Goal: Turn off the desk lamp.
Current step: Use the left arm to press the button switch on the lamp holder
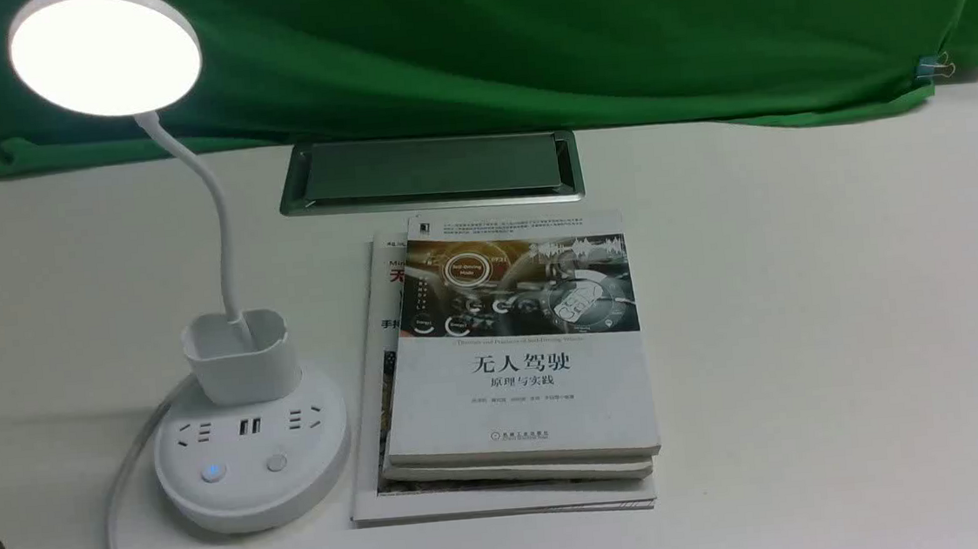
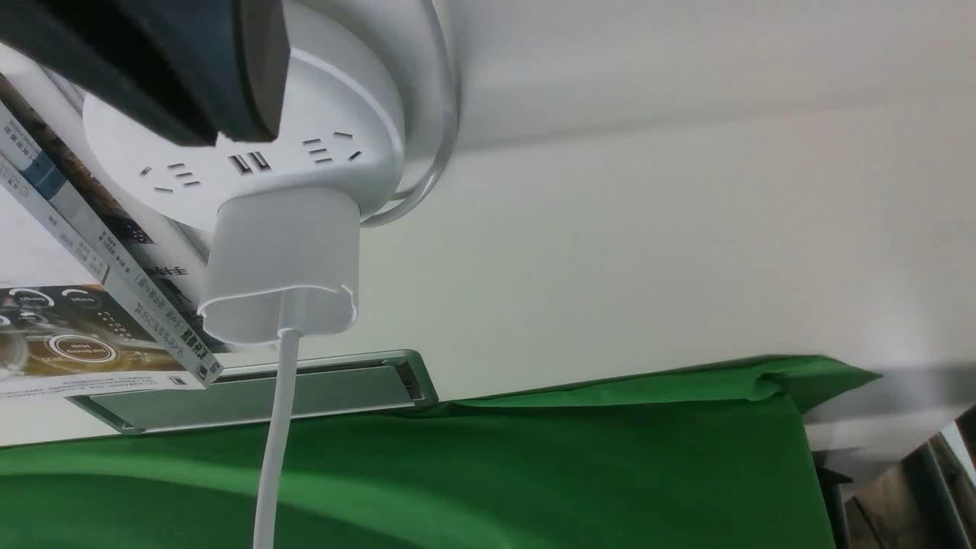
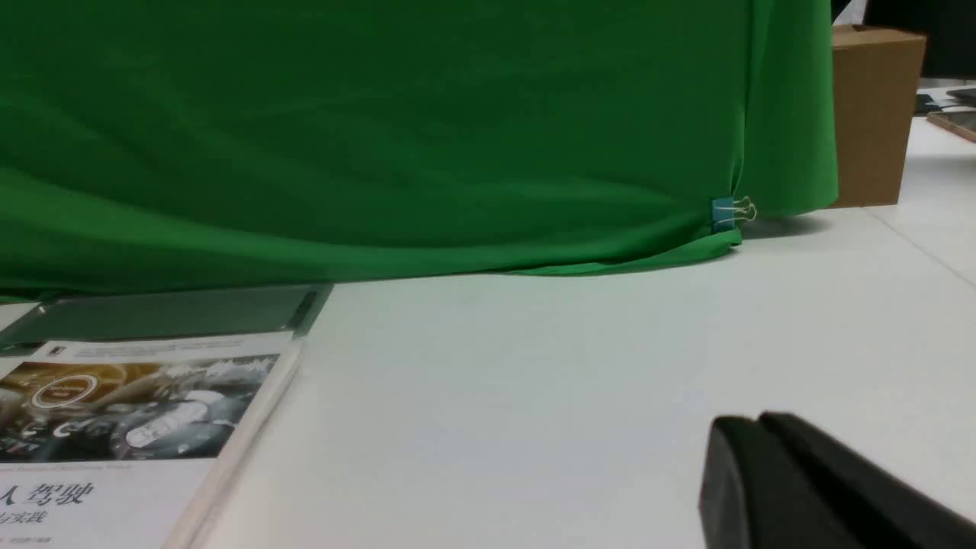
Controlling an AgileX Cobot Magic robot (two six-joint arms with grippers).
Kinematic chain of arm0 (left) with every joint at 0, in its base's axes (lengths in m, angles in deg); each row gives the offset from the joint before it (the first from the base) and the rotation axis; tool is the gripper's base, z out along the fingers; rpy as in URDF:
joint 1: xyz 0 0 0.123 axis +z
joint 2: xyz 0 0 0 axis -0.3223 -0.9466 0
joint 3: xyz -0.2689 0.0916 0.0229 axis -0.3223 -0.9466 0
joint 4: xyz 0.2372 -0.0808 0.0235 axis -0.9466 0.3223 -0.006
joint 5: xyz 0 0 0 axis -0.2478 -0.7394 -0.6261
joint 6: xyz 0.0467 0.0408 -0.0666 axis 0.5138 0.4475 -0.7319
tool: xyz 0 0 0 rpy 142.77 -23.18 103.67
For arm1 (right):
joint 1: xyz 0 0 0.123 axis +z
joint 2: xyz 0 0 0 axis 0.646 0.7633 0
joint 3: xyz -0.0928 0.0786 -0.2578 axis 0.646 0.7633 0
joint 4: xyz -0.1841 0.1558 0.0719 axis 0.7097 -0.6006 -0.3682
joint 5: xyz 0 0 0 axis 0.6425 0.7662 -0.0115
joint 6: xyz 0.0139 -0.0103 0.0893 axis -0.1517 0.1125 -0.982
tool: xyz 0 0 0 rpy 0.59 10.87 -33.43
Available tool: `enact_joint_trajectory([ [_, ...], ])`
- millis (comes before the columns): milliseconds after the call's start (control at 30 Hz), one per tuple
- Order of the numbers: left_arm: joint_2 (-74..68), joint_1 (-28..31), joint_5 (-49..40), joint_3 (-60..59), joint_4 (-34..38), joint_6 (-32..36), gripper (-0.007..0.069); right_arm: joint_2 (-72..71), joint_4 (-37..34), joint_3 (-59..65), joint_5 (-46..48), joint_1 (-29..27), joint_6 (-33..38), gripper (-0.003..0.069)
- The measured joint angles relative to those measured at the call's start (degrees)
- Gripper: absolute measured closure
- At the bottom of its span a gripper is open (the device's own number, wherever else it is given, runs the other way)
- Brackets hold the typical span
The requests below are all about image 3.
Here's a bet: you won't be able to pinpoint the brown cardboard box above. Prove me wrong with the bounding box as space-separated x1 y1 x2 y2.
832 24 926 208

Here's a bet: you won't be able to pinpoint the white book with car photo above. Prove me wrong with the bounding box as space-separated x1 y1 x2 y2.
1 331 303 548

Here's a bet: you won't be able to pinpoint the silver tablet device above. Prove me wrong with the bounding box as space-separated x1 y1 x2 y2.
1 284 332 357

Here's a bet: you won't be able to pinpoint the blue binder clip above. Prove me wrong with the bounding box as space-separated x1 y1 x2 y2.
711 197 759 234

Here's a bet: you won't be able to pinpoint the green backdrop cloth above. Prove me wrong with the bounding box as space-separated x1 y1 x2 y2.
1 1 839 301

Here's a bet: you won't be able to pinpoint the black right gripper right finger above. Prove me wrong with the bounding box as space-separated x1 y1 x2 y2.
759 411 975 548

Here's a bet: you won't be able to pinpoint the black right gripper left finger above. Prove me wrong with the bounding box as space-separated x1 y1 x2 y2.
698 415 862 548

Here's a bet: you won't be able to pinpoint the dark items on far desk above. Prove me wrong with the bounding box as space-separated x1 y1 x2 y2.
913 85 975 143

